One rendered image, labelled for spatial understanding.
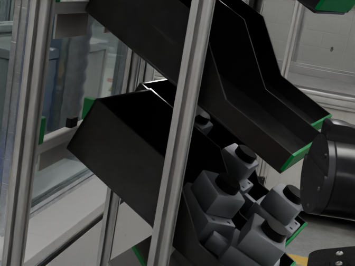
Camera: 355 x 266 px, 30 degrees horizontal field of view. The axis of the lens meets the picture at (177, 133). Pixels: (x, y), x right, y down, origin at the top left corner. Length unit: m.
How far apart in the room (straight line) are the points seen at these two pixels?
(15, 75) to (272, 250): 0.90
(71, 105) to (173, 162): 1.11
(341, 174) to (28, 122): 0.39
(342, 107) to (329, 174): 4.04
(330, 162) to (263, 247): 0.30
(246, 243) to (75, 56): 1.10
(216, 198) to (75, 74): 1.06
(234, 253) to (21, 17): 0.88
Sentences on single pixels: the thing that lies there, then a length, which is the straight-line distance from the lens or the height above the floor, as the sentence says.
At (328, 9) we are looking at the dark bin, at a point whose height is 1.51.
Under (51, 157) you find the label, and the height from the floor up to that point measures 1.28.
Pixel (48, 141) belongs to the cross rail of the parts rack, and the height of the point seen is 1.31.
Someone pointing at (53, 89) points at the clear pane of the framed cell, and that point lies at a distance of 1.69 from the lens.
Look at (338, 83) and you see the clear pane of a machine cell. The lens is 4.47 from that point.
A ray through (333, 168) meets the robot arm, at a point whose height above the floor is 1.42.
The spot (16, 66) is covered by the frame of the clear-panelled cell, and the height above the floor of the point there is 1.26.
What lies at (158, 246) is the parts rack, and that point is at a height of 1.24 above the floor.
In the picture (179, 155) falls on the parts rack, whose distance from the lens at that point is 0.67.
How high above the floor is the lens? 1.53
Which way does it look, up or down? 14 degrees down
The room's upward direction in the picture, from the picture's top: 10 degrees clockwise
